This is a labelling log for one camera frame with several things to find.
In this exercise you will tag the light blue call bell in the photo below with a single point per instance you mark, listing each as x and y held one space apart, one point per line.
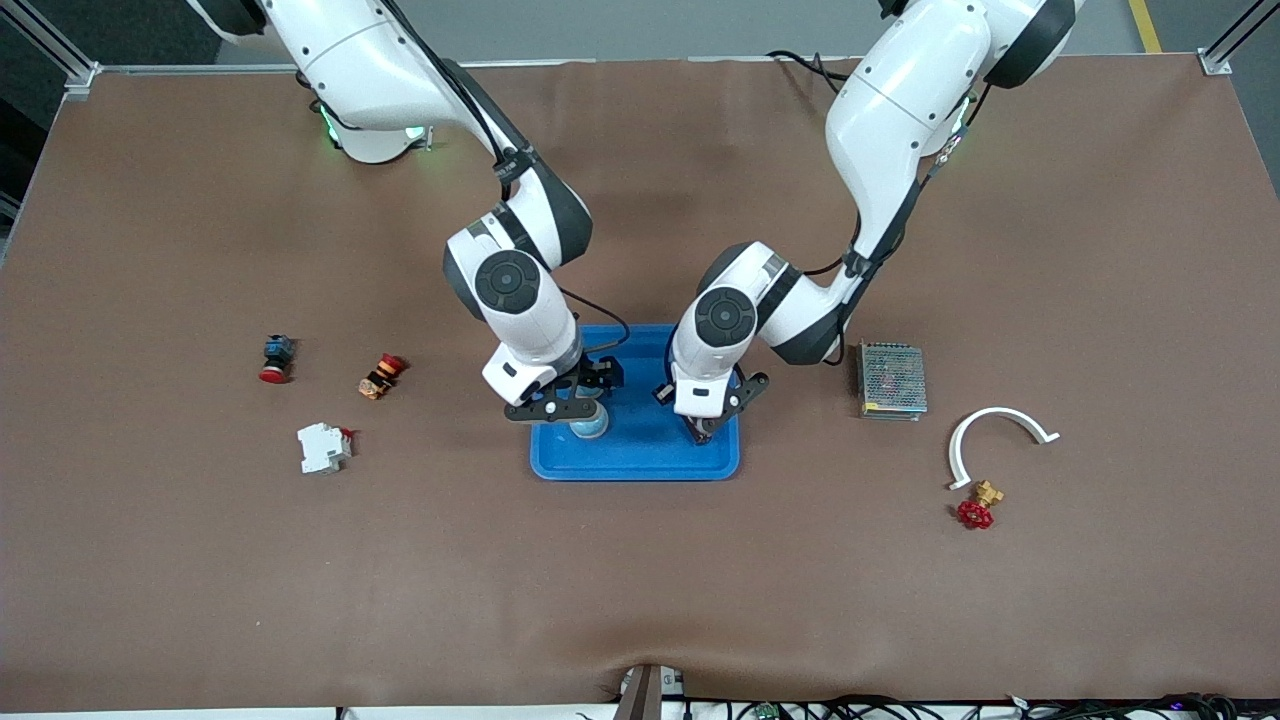
590 430

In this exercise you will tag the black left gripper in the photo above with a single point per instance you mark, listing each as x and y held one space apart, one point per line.
697 428

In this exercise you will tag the red orange emergency button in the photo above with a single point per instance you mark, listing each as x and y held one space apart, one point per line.
381 376

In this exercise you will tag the grey metal bracket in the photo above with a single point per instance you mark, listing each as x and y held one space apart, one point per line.
645 695

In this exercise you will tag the red push button blue body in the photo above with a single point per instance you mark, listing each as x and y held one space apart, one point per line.
277 358

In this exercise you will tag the white circuit breaker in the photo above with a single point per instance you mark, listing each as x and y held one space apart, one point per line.
322 448

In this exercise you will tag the yellow floor tape strip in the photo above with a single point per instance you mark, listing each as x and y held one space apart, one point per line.
1148 28

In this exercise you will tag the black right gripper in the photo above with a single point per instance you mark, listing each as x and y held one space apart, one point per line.
601 376

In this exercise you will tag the metal mesh power supply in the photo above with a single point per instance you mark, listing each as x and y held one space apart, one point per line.
891 380

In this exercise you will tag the brown table cover sheet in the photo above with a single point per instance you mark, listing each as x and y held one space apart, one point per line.
640 580

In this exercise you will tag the white curved plastic arc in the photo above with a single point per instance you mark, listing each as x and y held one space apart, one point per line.
1000 412

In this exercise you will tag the aluminium frame post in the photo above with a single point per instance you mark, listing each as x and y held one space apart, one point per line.
1215 62
82 80

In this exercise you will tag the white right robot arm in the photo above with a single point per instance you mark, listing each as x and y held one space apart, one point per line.
380 70

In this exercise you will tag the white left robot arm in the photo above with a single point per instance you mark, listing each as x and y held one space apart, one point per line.
900 110

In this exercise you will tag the blue plastic tray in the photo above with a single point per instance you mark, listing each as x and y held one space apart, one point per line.
640 450

